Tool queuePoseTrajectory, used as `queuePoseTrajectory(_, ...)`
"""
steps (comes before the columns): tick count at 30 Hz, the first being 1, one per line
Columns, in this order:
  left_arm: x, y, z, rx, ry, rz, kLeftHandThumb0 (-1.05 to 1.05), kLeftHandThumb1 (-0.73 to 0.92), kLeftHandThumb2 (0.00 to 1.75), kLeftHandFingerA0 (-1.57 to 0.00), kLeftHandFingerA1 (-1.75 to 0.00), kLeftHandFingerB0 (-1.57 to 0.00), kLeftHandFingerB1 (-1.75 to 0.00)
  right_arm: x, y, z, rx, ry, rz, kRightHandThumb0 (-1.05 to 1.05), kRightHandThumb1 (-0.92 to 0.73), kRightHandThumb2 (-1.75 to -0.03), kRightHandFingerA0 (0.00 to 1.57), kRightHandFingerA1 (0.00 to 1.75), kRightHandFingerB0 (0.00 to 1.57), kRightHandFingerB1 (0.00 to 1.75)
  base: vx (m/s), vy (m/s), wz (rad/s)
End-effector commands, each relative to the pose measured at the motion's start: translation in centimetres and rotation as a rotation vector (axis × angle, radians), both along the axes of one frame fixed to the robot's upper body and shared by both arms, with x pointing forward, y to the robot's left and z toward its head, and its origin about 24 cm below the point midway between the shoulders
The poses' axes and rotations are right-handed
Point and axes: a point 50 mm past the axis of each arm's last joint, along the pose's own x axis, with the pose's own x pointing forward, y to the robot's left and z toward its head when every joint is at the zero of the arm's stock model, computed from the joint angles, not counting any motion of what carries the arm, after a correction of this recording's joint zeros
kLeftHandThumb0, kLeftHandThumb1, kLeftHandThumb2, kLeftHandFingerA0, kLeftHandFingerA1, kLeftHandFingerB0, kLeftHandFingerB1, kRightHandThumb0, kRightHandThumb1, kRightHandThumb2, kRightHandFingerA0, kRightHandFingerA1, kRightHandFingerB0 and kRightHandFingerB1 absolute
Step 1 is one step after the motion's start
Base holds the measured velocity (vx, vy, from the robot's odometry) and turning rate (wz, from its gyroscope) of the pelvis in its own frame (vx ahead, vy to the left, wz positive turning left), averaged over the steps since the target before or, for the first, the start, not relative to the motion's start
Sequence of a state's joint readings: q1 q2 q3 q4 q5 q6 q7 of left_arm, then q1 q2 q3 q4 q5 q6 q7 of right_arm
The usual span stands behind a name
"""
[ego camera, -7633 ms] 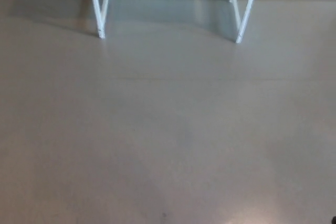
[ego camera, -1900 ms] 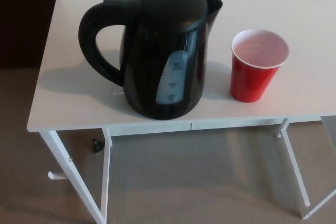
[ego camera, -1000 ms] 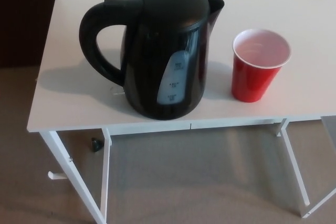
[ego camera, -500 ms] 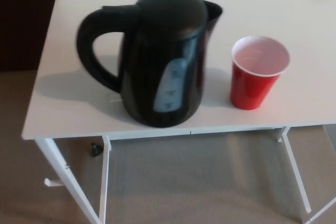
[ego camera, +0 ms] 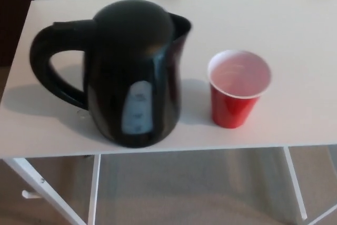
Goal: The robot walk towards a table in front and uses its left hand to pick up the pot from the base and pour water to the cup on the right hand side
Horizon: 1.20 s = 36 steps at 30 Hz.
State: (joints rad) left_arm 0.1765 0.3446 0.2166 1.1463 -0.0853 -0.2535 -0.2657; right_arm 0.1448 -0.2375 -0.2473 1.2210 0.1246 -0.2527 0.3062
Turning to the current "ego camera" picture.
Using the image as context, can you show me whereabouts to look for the white table with metal frame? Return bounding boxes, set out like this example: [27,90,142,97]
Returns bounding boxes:
[0,0,337,225]

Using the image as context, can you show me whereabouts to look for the dark brown door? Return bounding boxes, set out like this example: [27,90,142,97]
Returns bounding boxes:
[0,0,35,67]

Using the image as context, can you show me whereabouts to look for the red plastic cup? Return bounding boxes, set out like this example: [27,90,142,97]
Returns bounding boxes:
[207,49,272,129]

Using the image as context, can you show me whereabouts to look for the black electric kettle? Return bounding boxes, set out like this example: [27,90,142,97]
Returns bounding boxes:
[29,0,193,149]

